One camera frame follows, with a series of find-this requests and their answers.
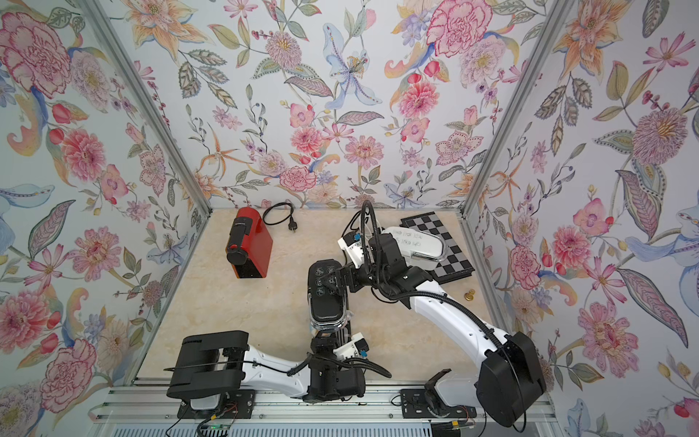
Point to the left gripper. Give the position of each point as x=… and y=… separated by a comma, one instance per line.
x=322, y=344

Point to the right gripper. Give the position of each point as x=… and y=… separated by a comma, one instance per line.
x=352, y=272

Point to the black coffee machine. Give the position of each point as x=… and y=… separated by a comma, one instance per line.
x=328, y=309

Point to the white coffee machine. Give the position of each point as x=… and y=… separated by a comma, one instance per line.
x=418, y=246

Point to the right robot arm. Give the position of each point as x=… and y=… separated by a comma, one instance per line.
x=397, y=263

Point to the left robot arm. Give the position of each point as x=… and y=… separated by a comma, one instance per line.
x=212, y=365

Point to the red coffee machine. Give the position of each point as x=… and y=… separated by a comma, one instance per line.
x=249, y=247

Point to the black white chessboard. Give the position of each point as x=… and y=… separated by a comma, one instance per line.
x=453, y=263

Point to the gold chess pawn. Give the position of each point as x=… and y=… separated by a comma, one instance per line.
x=469, y=295

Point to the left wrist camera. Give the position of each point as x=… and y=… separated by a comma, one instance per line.
x=356, y=347

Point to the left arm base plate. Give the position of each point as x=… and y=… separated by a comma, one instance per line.
x=227, y=406

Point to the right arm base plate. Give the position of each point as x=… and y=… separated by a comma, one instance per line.
x=423, y=404

